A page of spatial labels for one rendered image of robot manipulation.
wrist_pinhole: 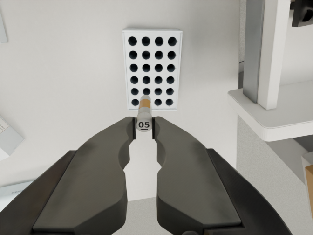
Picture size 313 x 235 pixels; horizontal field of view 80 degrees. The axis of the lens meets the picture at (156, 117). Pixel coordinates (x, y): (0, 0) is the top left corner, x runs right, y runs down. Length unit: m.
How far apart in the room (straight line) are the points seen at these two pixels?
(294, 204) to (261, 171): 0.60
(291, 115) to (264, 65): 0.06
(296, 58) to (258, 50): 0.08
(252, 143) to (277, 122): 1.31
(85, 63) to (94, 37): 0.05
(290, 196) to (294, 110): 1.91
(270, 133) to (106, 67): 0.26
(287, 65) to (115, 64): 0.25
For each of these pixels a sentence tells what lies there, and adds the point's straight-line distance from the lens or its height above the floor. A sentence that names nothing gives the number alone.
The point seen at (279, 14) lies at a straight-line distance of 0.22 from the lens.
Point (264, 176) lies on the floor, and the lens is 1.83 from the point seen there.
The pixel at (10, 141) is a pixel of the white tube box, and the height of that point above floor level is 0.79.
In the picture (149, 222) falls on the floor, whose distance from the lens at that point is 2.01.
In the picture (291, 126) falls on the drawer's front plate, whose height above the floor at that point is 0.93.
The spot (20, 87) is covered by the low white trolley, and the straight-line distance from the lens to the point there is 0.41.
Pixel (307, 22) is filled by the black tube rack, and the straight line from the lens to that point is 0.27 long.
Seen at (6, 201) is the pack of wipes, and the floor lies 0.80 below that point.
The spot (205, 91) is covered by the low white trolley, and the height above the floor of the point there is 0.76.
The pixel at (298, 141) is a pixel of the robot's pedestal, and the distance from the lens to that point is 0.71.
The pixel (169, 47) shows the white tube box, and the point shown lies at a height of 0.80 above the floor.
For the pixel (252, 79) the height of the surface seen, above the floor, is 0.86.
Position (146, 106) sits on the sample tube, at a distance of 0.15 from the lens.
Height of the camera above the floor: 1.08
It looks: 62 degrees down
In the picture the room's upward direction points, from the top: 175 degrees clockwise
